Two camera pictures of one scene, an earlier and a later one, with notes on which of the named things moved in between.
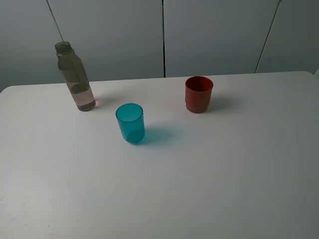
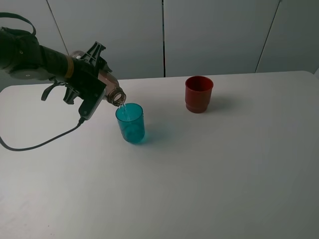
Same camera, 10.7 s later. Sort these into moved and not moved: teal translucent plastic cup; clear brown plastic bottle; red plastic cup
Moved: clear brown plastic bottle
Not moved: teal translucent plastic cup; red plastic cup
